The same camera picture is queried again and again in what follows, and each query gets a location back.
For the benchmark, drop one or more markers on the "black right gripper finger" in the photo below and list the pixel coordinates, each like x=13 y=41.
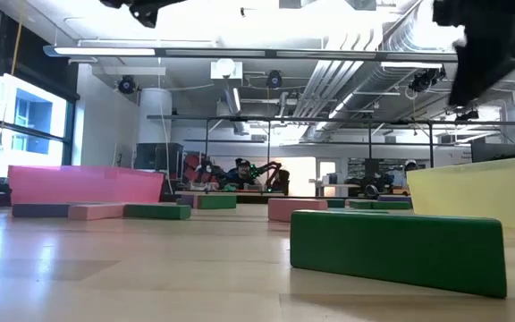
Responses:
x=476 y=76

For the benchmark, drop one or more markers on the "purple wooden block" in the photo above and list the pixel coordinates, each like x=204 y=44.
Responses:
x=394 y=198
x=187 y=201
x=38 y=210

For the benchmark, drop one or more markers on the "black background robot arm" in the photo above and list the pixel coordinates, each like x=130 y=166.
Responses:
x=271 y=169

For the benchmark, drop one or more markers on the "black ceiling spotlight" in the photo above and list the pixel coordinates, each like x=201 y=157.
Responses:
x=274 y=79
x=126 y=84

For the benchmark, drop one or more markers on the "black monitor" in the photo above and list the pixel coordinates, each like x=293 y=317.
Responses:
x=492 y=152
x=159 y=156

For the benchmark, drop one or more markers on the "white ceiling lamp box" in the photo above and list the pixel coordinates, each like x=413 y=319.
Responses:
x=226 y=69

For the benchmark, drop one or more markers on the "white round column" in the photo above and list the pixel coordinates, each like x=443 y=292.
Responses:
x=154 y=116

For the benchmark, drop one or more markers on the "person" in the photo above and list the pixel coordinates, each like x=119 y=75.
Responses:
x=410 y=167
x=243 y=172
x=283 y=181
x=238 y=161

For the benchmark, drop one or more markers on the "yellow translucent plastic bin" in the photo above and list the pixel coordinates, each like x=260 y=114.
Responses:
x=476 y=192

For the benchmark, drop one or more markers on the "large bright window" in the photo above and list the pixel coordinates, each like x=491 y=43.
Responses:
x=29 y=125

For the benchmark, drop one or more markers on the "red and black background robot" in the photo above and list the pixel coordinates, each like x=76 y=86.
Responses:
x=195 y=167

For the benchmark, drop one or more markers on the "pink translucent plastic bin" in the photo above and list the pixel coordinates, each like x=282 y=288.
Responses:
x=83 y=185

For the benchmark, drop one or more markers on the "background wooden table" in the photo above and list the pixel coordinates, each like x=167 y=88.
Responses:
x=222 y=194

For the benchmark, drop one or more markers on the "long ceiling light rail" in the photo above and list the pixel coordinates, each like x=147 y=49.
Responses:
x=105 y=51

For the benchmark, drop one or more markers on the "black metal rack frame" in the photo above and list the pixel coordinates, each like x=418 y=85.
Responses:
x=239 y=118

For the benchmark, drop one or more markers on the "ribbed silver ceiling duct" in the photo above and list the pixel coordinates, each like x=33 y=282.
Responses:
x=329 y=80

